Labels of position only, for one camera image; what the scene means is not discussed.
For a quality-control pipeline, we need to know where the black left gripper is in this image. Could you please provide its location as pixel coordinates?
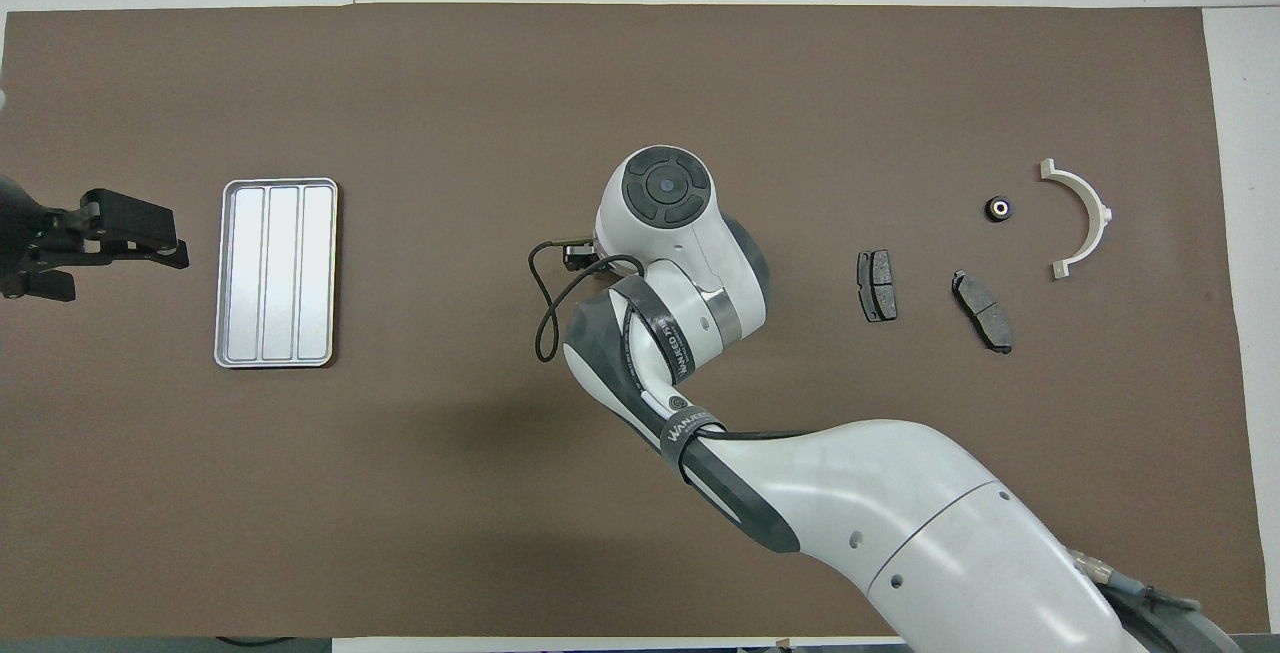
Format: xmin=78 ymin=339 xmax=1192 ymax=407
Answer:
xmin=0 ymin=173 xmax=190 ymax=302

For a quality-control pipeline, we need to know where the silver metal tray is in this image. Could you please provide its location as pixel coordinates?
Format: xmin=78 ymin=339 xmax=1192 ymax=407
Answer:
xmin=213 ymin=178 xmax=339 ymax=369

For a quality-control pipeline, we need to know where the brown table mat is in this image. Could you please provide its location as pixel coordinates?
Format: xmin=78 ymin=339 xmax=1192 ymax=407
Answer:
xmin=0 ymin=3 xmax=1271 ymax=639

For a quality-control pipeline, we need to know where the short dark brake pad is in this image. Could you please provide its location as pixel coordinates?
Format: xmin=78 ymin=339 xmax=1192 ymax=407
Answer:
xmin=856 ymin=249 xmax=898 ymax=323

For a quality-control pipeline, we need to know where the long dark brake pad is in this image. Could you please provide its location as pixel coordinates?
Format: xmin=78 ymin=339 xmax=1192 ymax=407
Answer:
xmin=950 ymin=270 xmax=1014 ymax=355

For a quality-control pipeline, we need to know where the white semicircular bracket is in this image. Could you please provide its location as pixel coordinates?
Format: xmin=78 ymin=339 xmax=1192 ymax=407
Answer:
xmin=1039 ymin=159 xmax=1113 ymax=282

